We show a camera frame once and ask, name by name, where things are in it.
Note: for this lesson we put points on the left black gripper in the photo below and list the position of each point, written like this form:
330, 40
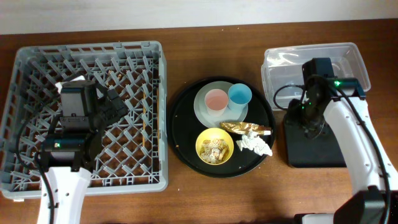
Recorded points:
110, 107

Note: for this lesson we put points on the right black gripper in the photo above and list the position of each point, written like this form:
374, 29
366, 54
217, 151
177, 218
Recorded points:
313, 116

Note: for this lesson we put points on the blue cup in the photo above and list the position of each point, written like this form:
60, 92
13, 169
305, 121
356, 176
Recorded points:
239, 96

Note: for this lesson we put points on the white napkin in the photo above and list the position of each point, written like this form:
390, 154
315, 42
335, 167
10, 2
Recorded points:
254, 143

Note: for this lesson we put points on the gold foil wrapper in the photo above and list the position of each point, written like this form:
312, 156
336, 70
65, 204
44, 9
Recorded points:
243, 128

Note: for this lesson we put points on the pink cup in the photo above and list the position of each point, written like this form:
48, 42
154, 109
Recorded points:
216, 101

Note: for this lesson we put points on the yellow bowl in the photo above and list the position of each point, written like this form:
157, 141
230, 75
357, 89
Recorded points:
215, 133

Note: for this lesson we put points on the food scraps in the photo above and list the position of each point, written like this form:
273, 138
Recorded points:
214, 151

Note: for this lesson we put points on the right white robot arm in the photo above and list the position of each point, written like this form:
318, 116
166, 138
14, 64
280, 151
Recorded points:
333, 112

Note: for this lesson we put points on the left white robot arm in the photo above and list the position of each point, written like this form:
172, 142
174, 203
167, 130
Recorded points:
66, 159

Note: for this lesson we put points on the grey dishwasher rack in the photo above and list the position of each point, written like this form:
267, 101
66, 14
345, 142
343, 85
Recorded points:
132, 160

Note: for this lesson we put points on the clear plastic bin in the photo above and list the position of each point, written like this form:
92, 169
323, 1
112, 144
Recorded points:
282, 68

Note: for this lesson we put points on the black rectangular tray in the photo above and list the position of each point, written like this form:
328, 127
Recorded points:
311, 149

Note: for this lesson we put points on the grey round plate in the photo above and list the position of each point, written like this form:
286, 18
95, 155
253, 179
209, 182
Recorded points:
201, 110

